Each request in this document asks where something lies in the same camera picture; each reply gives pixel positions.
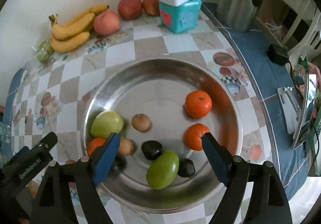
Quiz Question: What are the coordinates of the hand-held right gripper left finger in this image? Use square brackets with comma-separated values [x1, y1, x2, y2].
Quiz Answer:
[30, 132, 121, 224]

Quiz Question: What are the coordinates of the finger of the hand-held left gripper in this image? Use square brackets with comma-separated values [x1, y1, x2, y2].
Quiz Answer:
[35, 131, 59, 154]
[4, 146, 30, 167]

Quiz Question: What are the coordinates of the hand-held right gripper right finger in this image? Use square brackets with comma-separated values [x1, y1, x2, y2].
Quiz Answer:
[202, 132, 293, 224]

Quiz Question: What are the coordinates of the dark plum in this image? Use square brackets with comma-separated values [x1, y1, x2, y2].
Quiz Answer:
[109, 156, 127, 173]
[178, 159, 195, 178]
[141, 140, 162, 161]

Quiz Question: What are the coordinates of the orange tangerine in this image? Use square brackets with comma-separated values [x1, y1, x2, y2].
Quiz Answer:
[185, 90, 212, 118]
[183, 124, 210, 151]
[87, 137, 107, 156]

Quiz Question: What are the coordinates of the light tan longan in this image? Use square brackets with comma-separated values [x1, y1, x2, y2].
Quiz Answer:
[117, 138, 134, 156]

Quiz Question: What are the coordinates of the pale green mango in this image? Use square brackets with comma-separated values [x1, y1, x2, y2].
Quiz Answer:
[91, 111, 125, 139]

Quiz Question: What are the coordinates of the dark brown longan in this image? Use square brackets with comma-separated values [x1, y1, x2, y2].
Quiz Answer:
[132, 114, 151, 132]

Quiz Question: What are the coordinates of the dark green mango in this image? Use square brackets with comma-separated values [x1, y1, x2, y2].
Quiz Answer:
[146, 151, 180, 190]

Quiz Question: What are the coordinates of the round steel plate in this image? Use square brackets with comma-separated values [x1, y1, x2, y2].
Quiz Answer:
[83, 58, 243, 214]

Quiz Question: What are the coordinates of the clear bag of green fruits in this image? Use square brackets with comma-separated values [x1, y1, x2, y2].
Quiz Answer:
[31, 40, 56, 63]

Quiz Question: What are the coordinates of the clear glass mug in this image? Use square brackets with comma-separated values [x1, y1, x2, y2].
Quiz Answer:
[0, 121, 12, 143]

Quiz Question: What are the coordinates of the silver tablet stand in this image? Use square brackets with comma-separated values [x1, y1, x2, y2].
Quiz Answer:
[277, 86, 301, 135]

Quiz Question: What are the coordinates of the tablet with screen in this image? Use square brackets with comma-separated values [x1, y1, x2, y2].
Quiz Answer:
[292, 74, 318, 149]

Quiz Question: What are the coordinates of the yellow banana bunch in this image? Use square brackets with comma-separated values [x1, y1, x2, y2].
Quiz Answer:
[48, 4, 110, 53]

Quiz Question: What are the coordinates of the checked printed tablecloth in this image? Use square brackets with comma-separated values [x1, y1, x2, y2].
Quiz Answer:
[2, 2, 314, 224]

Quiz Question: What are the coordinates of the black power adapter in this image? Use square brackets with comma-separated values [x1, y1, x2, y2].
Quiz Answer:
[267, 45, 290, 65]

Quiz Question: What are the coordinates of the green printed package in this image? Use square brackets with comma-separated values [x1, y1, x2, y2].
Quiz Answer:
[291, 56, 308, 86]

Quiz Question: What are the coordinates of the pale pink apple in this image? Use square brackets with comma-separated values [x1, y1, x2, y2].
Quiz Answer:
[94, 10, 121, 36]

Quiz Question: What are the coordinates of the red apple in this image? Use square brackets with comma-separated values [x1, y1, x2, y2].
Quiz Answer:
[117, 0, 143, 20]
[142, 0, 161, 16]

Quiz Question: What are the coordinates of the white wooden chair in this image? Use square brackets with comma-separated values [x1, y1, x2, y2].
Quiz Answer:
[256, 0, 321, 64]

